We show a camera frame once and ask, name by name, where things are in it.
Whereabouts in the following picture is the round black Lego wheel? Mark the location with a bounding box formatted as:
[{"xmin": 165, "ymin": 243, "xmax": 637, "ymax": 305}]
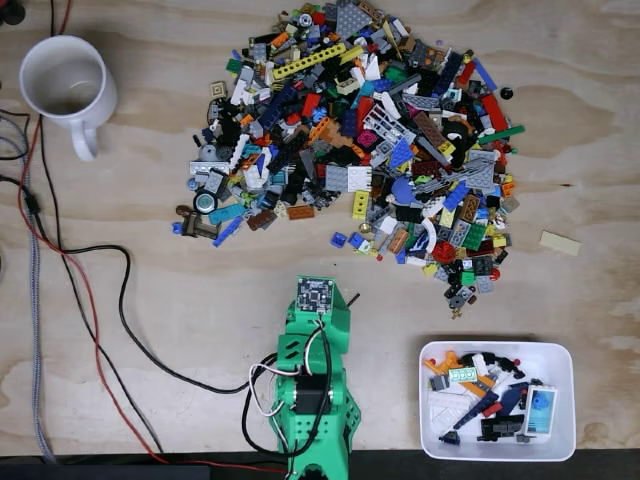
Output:
[{"xmin": 193, "ymin": 189, "xmax": 221, "ymax": 216}]

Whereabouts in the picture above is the brown Lego plate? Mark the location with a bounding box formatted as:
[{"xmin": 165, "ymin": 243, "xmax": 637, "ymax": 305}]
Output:
[{"xmin": 413, "ymin": 110, "xmax": 447, "ymax": 149}]

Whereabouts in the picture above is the blue narrow Lego plate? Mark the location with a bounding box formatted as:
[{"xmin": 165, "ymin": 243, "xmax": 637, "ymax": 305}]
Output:
[{"xmin": 211, "ymin": 215, "xmax": 245, "ymax": 249}]

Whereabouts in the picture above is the yellow Lego brick with holes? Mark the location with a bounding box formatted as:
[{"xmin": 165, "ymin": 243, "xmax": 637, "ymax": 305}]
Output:
[{"xmin": 351, "ymin": 189, "xmax": 372, "ymax": 221}]

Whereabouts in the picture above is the dark blue Lego plate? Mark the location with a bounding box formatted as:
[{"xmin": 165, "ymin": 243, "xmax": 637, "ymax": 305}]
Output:
[{"xmin": 439, "ymin": 49, "xmax": 464, "ymax": 97}]

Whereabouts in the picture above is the long red Lego brick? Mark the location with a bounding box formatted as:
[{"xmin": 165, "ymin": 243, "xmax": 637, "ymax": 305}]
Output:
[{"xmin": 480, "ymin": 93, "xmax": 509, "ymax": 131}]

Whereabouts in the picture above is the blue Lego wedge plate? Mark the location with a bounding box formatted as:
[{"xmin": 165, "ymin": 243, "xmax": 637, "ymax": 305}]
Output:
[{"xmin": 389, "ymin": 138, "xmax": 416, "ymax": 169}]

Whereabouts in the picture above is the brown Lego chest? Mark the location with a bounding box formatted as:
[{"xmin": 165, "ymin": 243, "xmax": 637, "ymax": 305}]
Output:
[{"xmin": 174, "ymin": 204, "xmax": 222, "ymax": 239}]

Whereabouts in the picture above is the blue long Lego bar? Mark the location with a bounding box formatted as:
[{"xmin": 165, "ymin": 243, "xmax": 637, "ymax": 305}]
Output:
[{"xmin": 471, "ymin": 56, "xmax": 499, "ymax": 93}]

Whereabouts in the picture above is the white blue printed panel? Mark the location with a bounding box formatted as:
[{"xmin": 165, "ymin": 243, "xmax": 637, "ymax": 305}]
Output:
[{"xmin": 521, "ymin": 384, "xmax": 559, "ymax": 437}]

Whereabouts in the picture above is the white Lego lattice fence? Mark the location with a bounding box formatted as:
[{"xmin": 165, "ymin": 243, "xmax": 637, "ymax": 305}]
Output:
[{"xmin": 362, "ymin": 102, "xmax": 417, "ymax": 147}]

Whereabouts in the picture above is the camera circuit board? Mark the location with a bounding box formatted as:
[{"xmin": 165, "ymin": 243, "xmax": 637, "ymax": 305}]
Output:
[{"xmin": 297, "ymin": 275, "xmax": 336, "ymax": 315}]

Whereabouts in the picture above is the red thin cable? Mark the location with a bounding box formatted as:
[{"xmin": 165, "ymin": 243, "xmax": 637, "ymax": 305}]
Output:
[{"xmin": 17, "ymin": 0, "xmax": 294, "ymax": 474}]

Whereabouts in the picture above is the cyan Lego tile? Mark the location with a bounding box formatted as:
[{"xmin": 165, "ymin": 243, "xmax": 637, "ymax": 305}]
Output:
[{"xmin": 206, "ymin": 201, "xmax": 242, "ymax": 227}]

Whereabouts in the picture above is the red round Lego piece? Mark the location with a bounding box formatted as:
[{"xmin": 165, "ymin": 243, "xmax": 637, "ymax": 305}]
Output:
[{"xmin": 431, "ymin": 240, "xmax": 457, "ymax": 264}]

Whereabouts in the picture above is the grey braided cable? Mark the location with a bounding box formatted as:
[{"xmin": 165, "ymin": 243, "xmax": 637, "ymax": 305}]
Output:
[{"xmin": 0, "ymin": 112, "xmax": 56, "ymax": 464}]

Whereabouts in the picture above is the blue round Lego dish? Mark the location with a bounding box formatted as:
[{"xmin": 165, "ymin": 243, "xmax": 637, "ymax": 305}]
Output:
[{"xmin": 390, "ymin": 176, "xmax": 417, "ymax": 207}]

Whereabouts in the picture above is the black thin cable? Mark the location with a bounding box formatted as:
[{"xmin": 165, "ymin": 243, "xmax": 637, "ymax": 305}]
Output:
[{"xmin": 38, "ymin": 0, "xmax": 165, "ymax": 455}]

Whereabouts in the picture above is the yellow Lego beam with holes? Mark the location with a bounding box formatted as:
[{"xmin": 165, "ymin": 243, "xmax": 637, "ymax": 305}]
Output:
[{"xmin": 272, "ymin": 42, "xmax": 348, "ymax": 82}]

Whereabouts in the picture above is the black long Lego piece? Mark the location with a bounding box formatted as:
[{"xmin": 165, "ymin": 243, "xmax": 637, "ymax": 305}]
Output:
[{"xmin": 476, "ymin": 416, "xmax": 524, "ymax": 443}]

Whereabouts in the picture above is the long green Lego plate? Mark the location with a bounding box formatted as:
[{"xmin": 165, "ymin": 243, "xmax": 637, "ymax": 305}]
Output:
[{"xmin": 477, "ymin": 124, "xmax": 527, "ymax": 146}]

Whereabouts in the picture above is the grey square Lego plate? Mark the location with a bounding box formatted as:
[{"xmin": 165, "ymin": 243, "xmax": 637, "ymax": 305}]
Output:
[{"xmin": 324, "ymin": 164, "xmax": 350, "ymax": 193}]

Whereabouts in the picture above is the beige flat tile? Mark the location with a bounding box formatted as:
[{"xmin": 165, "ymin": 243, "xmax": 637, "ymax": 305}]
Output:
[{"xmin": 538, "ymin": 229, "xmax": 583, "ymax": 258}]

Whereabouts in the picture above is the dark blue Lego wing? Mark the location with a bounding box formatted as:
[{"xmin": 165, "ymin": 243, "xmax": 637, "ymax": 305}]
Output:
[{"xmin": 438, "ymin": 390, "xmax": 500, "ymax": 444}]

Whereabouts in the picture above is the white plastic bin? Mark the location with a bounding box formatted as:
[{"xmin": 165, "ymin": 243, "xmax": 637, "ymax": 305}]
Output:
[{"xmin": 418, "ymin": 340, "xmax": 577, "ymax": 462}]

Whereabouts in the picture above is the white curved Lego arch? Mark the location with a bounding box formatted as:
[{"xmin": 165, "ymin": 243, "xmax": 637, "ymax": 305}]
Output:
[{"xmin": 416, "ymin": 214, "xmax": 442, "ymax": 252}]

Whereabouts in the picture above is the white ceramic mug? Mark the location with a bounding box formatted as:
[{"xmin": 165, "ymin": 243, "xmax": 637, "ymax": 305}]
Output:
[{"xmin": 18, "ymin": 33, "xmax": 119, "ymax": 162}]

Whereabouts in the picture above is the light grey Lego beam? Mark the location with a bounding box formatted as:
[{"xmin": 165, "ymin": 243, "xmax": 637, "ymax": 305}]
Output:
[{"xmin": 188, "ymin": 159, "xmax": 232, "ymax": 177}]

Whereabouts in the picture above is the orange Lego bracket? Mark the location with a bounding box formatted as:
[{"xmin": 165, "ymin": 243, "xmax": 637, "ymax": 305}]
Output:
[{"xmin": 434, "ymin": 350, "xmax": 459, "ymax": 377}]

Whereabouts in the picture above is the large grey wedge plate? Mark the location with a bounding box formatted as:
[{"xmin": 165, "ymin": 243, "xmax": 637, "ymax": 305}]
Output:
[{"xmin": 335, "ymin": 0, "xmax": 374, "ymax": 39}]

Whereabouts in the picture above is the black power cable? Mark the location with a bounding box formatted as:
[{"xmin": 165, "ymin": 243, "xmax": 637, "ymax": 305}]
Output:
[{"xmin": 0, "ymin": 172, "xmax": 301, "ymax": 454}]

